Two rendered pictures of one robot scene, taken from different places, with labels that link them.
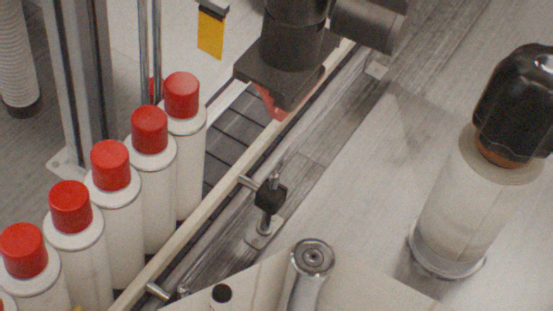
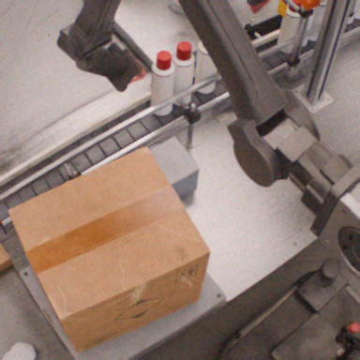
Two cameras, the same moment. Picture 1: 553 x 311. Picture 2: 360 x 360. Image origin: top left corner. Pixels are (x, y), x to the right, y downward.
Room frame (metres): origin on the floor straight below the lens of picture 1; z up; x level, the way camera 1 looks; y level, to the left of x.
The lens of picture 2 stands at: (1.63, 0.42, 2.18)
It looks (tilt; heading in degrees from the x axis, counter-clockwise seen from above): 61 degrees down; 207
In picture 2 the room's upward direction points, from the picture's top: 6 degrees clockwise
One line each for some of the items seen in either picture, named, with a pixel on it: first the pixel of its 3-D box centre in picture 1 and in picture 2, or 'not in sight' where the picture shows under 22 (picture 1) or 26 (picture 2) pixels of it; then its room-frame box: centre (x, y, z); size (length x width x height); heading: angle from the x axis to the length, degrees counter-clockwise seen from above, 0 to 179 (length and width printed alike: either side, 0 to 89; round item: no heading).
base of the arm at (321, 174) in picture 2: not in sight; (325, 180); (1.15, 0.39, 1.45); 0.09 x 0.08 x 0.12; 163
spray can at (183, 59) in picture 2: not in sight; (182, 73); (0.78, -0.04, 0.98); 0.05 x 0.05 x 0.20
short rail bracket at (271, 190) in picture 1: (270, 203); (249, 33); (0.48, 0.00, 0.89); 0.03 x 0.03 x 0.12; 67
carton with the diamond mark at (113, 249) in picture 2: not in sight; (107, 260); (1.26, 0.09, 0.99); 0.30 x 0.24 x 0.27; 151
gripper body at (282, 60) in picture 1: (291, 35); not in sight; (0.51, 0.01, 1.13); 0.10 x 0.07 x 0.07; 158
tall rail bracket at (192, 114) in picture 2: not in sight; (185, 119); (0.85, 0.02, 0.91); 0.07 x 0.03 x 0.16; 67
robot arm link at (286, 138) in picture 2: not in sight; (281, 151); (1.14, 0.32, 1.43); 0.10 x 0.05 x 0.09; 73
